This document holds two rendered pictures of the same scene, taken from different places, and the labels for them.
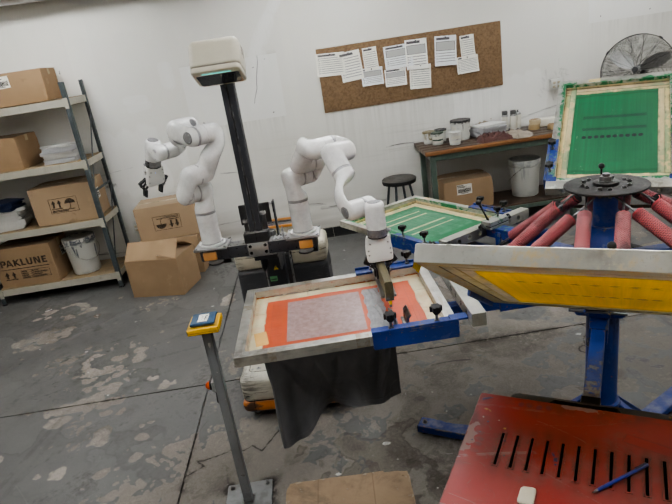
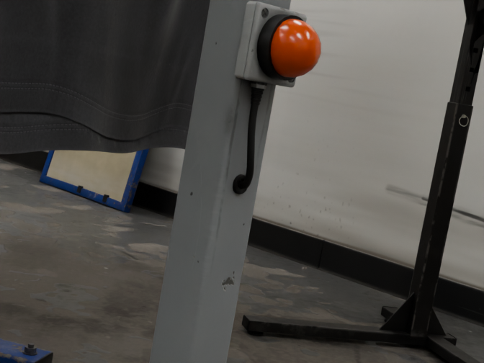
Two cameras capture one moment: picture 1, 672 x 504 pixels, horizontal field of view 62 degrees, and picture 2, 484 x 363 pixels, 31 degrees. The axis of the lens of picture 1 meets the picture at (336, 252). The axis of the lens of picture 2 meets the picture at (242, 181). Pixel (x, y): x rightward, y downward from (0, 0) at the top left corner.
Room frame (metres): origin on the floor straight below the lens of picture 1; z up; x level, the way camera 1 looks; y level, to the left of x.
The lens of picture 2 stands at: (2.53, 1.00, 0.63)
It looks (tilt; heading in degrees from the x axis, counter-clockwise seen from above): 7 degrees down; 223
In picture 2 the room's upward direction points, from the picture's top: 10 degrees clockwise
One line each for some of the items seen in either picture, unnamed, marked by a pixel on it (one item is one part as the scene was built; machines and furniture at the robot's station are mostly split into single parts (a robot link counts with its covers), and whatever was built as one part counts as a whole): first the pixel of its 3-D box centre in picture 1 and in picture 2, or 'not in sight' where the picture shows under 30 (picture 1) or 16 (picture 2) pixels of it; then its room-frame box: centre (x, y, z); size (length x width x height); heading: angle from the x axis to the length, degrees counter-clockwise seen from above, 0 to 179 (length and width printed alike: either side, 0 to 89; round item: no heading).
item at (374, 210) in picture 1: (371, 211); not in sight; (2.03, -0.15, 1.33); 0.15 x 0.10 x 0.11; 30
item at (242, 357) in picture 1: (340, 308); not in sight; (1.98, 0.01, 0.97); 0.79 x 0.58 x 0.04; 91
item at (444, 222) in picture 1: (441, 211); not in sight; (2.78, -0.58, 1.05); 1.08 x 0.61 x 0.23; 31
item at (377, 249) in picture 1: (378, 246); not in sight; (1.99, -0.16, 1.20); 0.10 x 0.07 x 0.11; 91
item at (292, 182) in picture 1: (296, 183); not in sight; (2.53, 0.13, 1.37); 0.13 x 0.10 x 0.16; 120
